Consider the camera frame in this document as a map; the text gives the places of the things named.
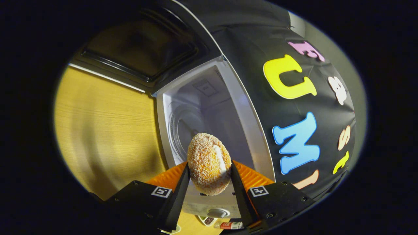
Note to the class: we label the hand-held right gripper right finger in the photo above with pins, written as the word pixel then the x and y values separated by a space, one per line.
pixel 240 199

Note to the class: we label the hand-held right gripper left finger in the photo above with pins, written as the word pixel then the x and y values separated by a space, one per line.
pixel 178 202

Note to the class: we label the breaded croquette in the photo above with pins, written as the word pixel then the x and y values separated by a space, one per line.
pixel 207 163

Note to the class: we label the white microwave oven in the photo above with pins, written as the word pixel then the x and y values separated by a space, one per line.
pixel 241 107

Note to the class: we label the glass microwave turntable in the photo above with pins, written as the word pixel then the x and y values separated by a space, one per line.
pixel 183 127

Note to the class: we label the clear plastic water bottle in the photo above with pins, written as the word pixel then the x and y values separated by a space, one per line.
pixel 230 225

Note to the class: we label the divided plate of beans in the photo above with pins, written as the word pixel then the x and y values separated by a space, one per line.
pixel 207 220

